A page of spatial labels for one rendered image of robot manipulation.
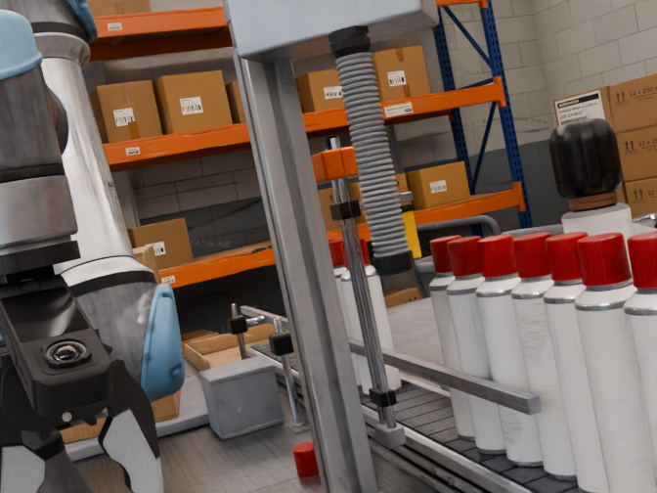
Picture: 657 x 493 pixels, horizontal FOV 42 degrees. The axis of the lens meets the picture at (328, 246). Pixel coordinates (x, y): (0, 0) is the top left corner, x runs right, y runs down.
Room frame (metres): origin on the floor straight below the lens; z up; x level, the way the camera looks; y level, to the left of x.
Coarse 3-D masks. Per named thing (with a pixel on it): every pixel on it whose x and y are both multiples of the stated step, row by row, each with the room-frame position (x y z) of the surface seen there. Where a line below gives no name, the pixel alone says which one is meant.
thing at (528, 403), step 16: (272, 320) 1.44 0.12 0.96; (384, 352) 0.95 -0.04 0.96; (400, 368) 0.91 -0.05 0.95; (416, 368) 0.87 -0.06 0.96; (432, 368) 0.83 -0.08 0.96; (448, 368) 0.82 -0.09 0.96; (448, 384) 0.80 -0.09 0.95; (464, 384) 0.77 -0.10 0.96; (480, 384) 0.74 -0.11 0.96; (496, 384) 0.72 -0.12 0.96; (496, 400) 0.71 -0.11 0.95; (512, 400) 0.69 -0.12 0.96; (528, 400) 0.66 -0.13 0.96
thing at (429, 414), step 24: (408, 384) 1.12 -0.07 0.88; (408, 408) 1.00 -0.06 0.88; (432, 408) 0.98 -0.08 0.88; (432, 432) 0.89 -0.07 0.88; (456, 432) 0.87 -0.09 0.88; (480, 456) 0.79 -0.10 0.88; (504, 456) 0.77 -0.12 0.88; (528, 480) 0.70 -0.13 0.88; (552, 480) 0.69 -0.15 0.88; (576, 480) 0.68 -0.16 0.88
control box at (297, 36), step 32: (256, 0) 0.75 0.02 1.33; (288, 0) 0.74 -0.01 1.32; (320, 0) 0.74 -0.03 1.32; (352, 0) 0.73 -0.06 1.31; (384, 0) 0.72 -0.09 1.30; (416, 0) 0.71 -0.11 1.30; (256, 32) 0.75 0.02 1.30; (288, 32) 0.75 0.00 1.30; (320, 32) 0.74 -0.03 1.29; (384, 32) 0.77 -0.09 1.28
